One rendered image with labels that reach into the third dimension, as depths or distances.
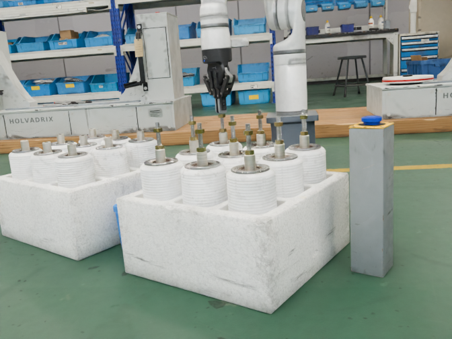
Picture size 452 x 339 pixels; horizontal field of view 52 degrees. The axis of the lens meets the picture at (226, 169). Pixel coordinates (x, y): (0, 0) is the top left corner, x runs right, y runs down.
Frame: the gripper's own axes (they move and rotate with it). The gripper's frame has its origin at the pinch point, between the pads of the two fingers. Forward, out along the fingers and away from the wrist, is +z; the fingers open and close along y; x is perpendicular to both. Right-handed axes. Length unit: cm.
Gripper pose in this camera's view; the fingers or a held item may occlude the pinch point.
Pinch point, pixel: (220, 105)
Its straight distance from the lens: 121.3
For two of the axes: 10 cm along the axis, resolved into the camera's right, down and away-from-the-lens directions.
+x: 8.5, -1.8, 4.9
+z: 0.7, 9.7, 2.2
